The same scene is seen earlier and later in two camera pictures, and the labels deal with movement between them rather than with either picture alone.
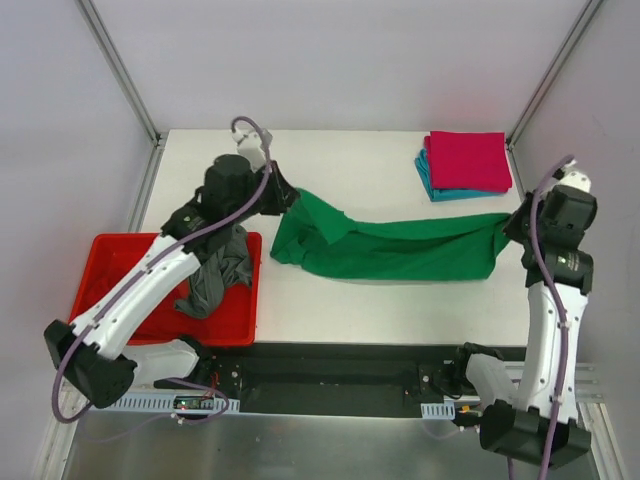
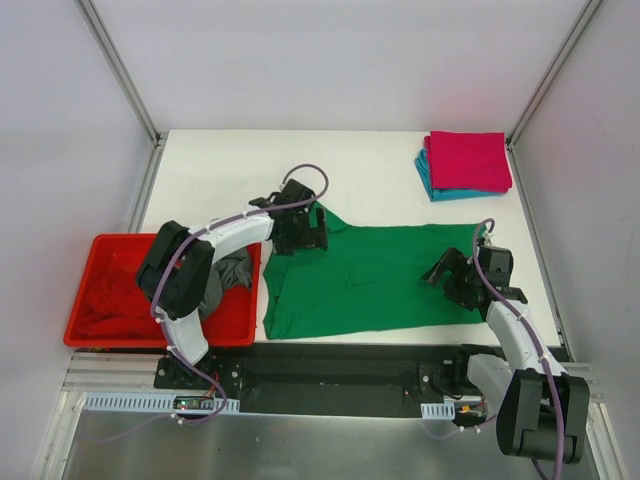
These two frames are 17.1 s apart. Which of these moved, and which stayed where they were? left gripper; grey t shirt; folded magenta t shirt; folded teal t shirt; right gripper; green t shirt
Moved: left gripper; green t shirt; right gripper
Stayed: grey t shirt; folded magenta t shirt; folded teal t shirt
